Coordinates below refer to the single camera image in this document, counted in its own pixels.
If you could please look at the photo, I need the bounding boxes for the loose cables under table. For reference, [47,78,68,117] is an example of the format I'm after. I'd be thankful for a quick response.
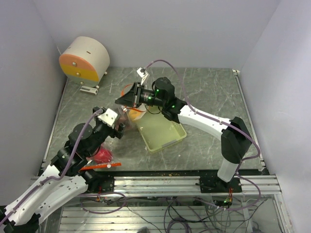
[80,179,270,233]

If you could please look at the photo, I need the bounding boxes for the pale green plastic basket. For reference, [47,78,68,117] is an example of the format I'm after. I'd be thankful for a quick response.
[134,112,187,153]

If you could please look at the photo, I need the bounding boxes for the pink dragon fruit toy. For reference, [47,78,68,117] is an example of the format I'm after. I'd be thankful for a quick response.
[93,148,113,164]

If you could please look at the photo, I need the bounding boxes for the orange fruit toy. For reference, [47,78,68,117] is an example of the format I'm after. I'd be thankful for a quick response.
[128,109,145,121]

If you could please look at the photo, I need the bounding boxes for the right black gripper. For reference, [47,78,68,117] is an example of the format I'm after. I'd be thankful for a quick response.
[115,82,165,108]

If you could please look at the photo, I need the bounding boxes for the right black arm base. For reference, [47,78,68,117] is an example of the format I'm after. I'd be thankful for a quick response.
[195,176,242,193]

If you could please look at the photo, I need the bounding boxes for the aluminium frame rail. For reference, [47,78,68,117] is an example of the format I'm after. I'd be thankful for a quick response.
[29,169,292,233]

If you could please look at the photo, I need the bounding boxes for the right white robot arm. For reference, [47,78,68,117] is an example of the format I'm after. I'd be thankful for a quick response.
[115,77,252,192]

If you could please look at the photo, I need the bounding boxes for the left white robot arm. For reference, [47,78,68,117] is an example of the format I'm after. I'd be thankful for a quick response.
[0,121,125,233]

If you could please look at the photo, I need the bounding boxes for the small white grey block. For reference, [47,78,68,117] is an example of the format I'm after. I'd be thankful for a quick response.
[80,85,98,96]

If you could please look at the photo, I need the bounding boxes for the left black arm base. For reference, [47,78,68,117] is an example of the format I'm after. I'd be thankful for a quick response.
[79,169,114,193]

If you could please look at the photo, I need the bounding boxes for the round cream drawer cabinet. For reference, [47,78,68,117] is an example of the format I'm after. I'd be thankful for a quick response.
[59,36,110,87]

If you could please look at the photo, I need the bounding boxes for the purple sweet potato toy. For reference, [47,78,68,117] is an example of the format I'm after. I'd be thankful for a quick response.
[116,111,133,131]

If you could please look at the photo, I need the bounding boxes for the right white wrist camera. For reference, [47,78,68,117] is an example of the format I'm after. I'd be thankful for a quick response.
[137,67,150,85]

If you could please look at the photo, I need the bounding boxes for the clear orange zip bag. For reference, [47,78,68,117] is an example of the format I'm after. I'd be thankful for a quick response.
[80,143,122,171]

